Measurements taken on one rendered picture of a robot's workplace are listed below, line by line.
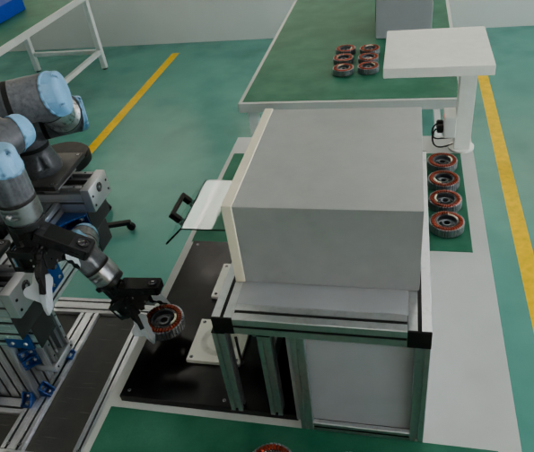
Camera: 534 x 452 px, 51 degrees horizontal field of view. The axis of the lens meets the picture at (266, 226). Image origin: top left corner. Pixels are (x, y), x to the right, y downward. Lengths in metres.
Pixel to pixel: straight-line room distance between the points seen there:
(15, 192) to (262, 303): 0.52
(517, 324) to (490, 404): 1.26
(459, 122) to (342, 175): 1.21
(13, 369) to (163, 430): 0.97
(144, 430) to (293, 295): 0.55
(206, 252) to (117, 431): 0.67
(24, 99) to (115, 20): 5.18
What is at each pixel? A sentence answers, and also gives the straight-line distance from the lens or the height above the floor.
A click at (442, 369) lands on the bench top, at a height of 0.75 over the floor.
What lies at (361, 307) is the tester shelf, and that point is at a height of 1.11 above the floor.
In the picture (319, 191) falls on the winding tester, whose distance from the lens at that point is 1.12.
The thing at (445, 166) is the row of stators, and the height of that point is 0.78.
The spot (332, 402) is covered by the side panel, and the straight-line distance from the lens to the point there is 1.33.
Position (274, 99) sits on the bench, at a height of 0.75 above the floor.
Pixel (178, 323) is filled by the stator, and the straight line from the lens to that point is 1.55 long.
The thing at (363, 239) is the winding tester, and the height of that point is 1.25.
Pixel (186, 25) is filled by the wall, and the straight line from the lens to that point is 6.37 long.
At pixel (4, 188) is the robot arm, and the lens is 1.12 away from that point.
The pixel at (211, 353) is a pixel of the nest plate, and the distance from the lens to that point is 1.55.
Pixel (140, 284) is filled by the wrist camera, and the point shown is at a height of 0.99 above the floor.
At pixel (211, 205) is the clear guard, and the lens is 1.57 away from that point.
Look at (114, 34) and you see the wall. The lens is 6.74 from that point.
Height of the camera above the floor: 1.94
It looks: 37 degrees down
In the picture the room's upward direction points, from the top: 9 degrees counter-clockwise
